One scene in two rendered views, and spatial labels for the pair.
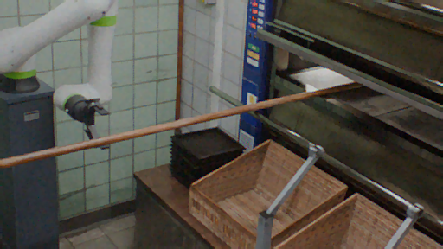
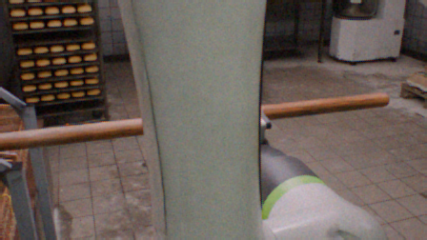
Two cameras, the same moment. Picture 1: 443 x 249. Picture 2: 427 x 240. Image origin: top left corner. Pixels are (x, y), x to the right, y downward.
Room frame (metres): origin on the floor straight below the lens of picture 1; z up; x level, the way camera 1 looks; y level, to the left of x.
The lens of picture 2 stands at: (2.66, 0.87, 1.49)
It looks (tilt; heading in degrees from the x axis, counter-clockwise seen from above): 23 degrees down; 203
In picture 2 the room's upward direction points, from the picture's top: straight up
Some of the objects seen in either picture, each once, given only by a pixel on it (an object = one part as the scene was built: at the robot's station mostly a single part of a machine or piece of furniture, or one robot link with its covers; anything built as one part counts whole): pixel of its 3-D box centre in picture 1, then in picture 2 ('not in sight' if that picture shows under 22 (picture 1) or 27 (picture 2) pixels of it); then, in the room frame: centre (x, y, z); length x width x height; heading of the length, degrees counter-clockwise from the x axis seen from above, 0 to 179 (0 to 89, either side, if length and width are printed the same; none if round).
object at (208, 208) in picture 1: (266, 199); not in sight; (2.45, 0.01, 0.72); 0.56 x 0.49 x 0.28; 42
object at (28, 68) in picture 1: (16, 52); not in sight; (2.34, 1.06, 1.36); 0.16 x 0.13 x 0.19; 4
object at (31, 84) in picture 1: (15, 76); not in sight; (2.39, 1.10, 1.23); 0.26 x 0.15 x 0.06; 45
